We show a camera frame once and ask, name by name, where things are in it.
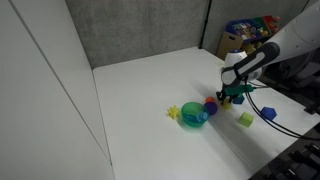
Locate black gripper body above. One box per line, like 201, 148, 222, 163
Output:
217, 85, 254, 99

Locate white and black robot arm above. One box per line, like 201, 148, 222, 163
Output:
216, 0, 320, 102

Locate orange ball toy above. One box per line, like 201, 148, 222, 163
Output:
205, 96, 215, 103

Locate purple ball toy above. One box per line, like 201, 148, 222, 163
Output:
204, 102, 218, 116

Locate blue toy inside bowl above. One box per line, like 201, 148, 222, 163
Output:
183, 112, 209, 123

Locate green translucent plastic bowl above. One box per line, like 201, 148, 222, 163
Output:
181, 102, 209, 128

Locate yellow spiky ball toy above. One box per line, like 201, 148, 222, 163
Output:
167, 105, 180, 119

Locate wooden toy bin shelf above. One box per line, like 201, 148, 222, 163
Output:
216, 15, 280, 60

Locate dark blue hexagon block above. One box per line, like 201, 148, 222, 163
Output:
232, 96, 245, 105

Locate lime green cube block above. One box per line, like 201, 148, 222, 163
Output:
239, 112, 254, 127

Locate black office chair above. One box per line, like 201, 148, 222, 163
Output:
261, 49, 320, 96

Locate black equipment at table corner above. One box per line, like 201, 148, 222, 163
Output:
249, 124, 320, 180

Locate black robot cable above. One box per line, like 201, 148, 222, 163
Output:
243, 79, 320, 141

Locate black partition corner post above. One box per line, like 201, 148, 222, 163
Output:
198, 0, 213, 49

